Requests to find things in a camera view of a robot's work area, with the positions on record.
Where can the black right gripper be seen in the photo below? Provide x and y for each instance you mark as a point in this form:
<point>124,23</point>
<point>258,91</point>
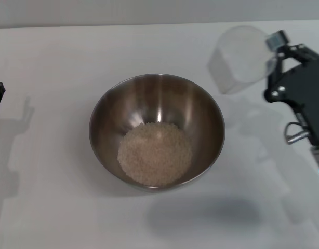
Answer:
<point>305,90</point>

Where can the clear plastic measuring cup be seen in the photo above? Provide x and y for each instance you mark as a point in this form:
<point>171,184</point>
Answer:
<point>237,57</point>

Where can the stainless steel mixing bowl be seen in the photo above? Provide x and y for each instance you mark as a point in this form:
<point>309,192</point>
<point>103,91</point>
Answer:
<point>110,109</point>

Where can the white rice grains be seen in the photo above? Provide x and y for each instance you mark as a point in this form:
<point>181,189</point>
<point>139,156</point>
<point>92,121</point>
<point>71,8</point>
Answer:
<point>154,153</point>

